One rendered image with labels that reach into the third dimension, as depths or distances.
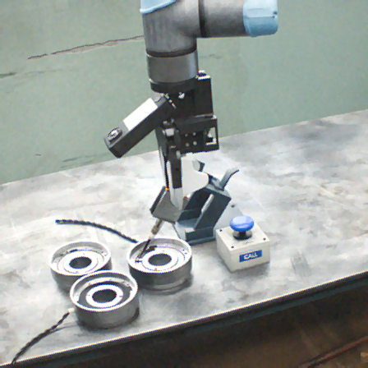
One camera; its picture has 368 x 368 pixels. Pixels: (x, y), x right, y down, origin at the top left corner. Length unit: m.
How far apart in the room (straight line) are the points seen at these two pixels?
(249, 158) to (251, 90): 1.42
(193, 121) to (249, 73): 1.87
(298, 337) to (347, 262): 0.28
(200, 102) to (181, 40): 0.11
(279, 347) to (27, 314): 0.52
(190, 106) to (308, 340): 0.57
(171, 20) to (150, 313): 0.44
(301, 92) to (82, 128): 0.94
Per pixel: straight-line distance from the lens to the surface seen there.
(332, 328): 1.45
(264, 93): 2.96
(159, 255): 1.19
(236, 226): 1.16
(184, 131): 1.05
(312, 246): 1.24
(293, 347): 1.40
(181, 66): 1.01
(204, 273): 1.18
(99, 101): 2.76
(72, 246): 1.23
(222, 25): 0.99
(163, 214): 1.13
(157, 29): 0.99
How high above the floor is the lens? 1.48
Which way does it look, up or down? 28 degrees down
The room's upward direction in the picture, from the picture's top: 5 degrees counter-clockwise
